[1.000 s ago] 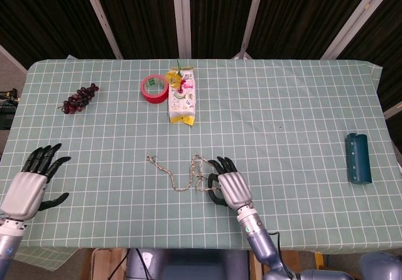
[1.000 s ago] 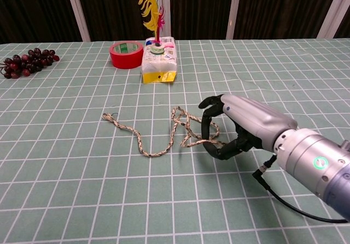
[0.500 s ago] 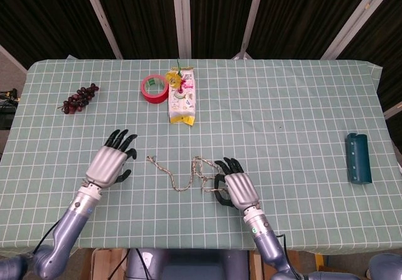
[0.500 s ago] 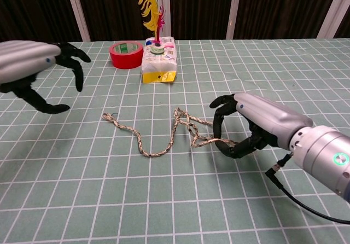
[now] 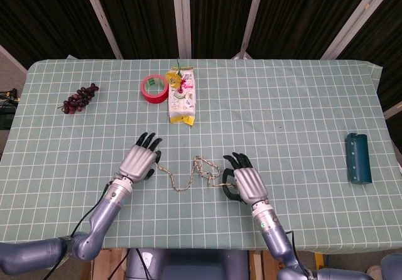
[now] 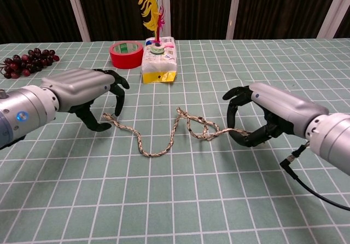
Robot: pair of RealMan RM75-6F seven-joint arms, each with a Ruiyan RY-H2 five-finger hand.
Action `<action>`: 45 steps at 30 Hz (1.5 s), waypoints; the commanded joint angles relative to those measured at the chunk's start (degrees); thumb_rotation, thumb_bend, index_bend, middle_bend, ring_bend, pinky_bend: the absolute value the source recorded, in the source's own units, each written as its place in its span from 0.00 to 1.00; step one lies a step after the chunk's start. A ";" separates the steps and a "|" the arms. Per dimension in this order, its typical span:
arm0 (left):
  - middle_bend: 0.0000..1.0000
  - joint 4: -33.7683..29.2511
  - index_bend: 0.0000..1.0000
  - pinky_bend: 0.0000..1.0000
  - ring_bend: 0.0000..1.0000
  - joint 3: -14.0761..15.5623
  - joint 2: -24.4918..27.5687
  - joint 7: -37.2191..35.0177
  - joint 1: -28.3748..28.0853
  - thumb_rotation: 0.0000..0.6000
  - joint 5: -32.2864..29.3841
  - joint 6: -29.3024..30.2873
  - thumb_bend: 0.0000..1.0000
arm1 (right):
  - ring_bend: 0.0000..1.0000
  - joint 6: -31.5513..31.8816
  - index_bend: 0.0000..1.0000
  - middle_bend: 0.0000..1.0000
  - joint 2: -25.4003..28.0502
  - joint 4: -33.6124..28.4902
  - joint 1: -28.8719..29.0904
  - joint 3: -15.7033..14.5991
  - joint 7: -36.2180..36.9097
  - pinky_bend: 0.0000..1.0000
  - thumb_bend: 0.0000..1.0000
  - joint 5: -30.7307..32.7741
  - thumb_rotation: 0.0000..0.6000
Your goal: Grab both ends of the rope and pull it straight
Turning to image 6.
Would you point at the white folding screen frame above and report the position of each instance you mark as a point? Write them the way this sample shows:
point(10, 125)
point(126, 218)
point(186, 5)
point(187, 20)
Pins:
point(79, 11)

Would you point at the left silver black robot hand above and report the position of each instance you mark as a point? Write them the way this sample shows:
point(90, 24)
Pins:
point(79, 86)

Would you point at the green white checked tablecloth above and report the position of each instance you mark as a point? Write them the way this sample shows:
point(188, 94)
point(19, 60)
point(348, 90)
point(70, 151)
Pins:
point(175, 194)

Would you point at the white yellow tissue pack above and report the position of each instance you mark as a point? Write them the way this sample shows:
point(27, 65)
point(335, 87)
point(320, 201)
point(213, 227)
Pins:
point(159, 63)

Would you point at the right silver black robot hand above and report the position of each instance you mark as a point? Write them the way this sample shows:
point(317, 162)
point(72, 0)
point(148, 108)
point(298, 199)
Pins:
point(281, 110)

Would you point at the dark purple grape bunch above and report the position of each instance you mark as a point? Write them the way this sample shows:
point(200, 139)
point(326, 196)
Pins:
point(27, 62)

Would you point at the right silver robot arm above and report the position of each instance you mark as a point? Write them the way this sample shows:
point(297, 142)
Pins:
point(332, 141)

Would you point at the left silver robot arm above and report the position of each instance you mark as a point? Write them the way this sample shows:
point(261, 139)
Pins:
point(24, 114)

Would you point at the red tape roll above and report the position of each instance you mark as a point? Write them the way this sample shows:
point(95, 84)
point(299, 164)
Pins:
point(124, 60)

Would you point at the yellow pink feather shuttlecock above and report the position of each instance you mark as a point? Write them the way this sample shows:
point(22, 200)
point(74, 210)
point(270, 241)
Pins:
point(150, 8)

